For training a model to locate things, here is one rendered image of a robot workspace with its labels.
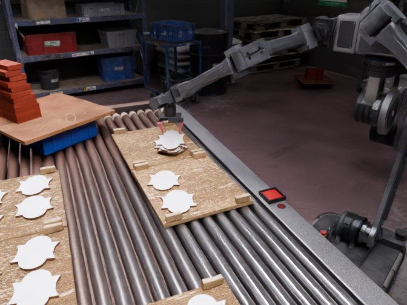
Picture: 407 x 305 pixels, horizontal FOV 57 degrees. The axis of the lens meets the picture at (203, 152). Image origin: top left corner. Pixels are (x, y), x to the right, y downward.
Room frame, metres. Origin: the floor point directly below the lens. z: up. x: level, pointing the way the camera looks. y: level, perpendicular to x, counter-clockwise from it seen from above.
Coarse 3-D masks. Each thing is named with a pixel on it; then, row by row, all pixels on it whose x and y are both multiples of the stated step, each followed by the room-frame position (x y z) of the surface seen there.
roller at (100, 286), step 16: (80, 176) 1.38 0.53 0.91; (80, 192) 1.23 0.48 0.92; (80, 208) 1.13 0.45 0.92; (80, 224) 1.05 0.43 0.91; (96, 240) 0.96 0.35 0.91; (96, 256) 0.88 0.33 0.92; (96, 272) 0.81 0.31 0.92; (96, 288) 0.75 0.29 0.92; (96, 304) 0.70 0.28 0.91; (112, 304) 0.70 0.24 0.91
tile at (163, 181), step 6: (156, 174) 1.33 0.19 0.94; (162, 174) 1.33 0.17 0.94; (168, 174) 1.33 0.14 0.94; (156, 180) 1.28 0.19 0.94; (162, 180) 1.28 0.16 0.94; (168, 180) 1.28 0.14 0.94; (174, 180) 1.28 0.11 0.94; (156, 186) 1.24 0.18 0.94; (162, 186) 1.24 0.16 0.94; (168, 186) 1.24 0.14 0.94
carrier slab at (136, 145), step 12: (132, 132) 1.79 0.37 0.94; (144, 132) 1.79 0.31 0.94; (156, 132) 1.79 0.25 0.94; (180, 132) 1.79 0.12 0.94; (120, 144) 1.64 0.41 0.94; (132, 144) 1.64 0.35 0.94; (144, 144) 1.64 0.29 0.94; (192, 144) 1.64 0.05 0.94; (132, 156) 1.51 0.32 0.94; (144, 156) 1.51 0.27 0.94; (156, 156) 1.51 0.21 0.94; (168, 156) 1.51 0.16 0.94; (180, 156) 1.51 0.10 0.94; (132, 168) 1.40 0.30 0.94
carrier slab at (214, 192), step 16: (192, 160) 1.47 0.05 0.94; (208, 160) 1.47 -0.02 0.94; (144, 176) 1.33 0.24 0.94; (192, 176) 1.33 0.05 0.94; (208, 176) 1.33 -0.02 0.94; (224, 176) 1.33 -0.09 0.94; (144, 192) 1.21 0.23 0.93; (160, 192) 1.21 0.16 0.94; (192, 192) 1.21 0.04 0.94; (208, 192) 1.21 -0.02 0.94; (224, 192) 1.21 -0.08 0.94; (240, 192) 1.21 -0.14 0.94; (160, 208) 1.10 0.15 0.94; (192, 208) 1.10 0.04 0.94; (208, 208) 1.10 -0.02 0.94; (224, 208) 1.10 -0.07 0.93; (176, 224) 1.03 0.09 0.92
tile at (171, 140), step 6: (168, 132) 1.64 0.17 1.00; (174, 132) 1.63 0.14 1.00; (162, 138) 1.59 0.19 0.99; (168, 138) 1.59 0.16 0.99; (174, 138) 1.58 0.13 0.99; (180, 138) 1.58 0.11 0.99; (162, 144) 1.54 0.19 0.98; (168, 144) 1.54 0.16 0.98; (174, 144) 1.54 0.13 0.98; (180, 144) 1.54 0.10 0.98
